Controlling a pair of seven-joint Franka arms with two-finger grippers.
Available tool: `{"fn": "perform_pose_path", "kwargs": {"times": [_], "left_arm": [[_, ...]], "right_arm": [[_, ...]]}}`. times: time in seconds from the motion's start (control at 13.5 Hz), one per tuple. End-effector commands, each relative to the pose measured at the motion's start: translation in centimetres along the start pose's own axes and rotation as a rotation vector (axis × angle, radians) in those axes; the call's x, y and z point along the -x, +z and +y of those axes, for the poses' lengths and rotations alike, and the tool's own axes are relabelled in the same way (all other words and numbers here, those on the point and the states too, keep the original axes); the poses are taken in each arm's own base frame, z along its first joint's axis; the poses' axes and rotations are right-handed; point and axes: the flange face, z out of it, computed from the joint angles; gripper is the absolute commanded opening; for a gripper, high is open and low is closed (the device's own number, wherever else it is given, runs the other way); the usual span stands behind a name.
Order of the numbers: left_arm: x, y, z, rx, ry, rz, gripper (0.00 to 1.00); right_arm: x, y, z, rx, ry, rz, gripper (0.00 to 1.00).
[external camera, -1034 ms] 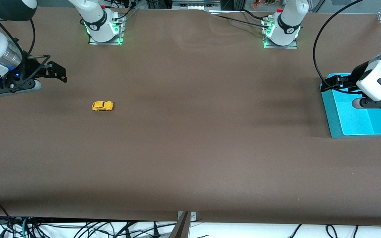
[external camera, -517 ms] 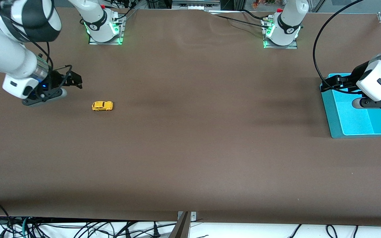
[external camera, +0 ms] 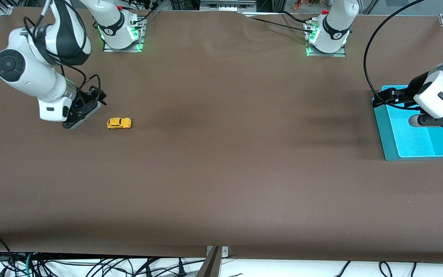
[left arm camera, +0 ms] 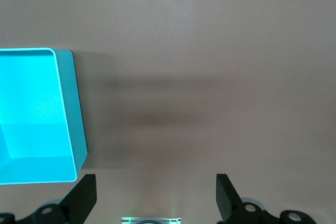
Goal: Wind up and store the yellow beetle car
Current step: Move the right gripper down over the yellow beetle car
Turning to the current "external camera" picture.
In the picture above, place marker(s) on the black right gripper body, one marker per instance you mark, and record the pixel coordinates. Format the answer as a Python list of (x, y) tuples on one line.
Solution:
[(85, 99)]

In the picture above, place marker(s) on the yellow beetle toy car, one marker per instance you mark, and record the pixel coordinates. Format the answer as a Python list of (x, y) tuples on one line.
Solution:
[(118, 123)]

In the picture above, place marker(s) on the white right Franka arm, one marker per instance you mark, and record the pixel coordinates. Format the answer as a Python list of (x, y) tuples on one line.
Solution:
[(29, 73)]

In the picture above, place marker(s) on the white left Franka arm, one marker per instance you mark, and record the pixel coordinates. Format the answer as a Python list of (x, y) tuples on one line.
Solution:
[(437, 88)]

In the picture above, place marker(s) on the teal plastic bin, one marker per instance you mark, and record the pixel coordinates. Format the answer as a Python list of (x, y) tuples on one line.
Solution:
[(417, 142)]

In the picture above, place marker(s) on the orange background object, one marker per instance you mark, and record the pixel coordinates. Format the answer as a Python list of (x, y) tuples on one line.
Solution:
[(302, 4)]

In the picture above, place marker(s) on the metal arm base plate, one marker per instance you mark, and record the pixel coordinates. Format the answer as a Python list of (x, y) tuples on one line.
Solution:
[(123, 50), (327, 55)]

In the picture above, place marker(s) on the aluminium frame rail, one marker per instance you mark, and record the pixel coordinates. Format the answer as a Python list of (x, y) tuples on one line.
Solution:
[(225, 5)]

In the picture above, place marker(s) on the dark wedge-shaped post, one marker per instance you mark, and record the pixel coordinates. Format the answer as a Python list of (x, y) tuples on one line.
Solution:
[(210, 267)]

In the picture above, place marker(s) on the small metal edge bracket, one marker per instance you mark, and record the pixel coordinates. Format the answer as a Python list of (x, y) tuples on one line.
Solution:
[(225, 252)]

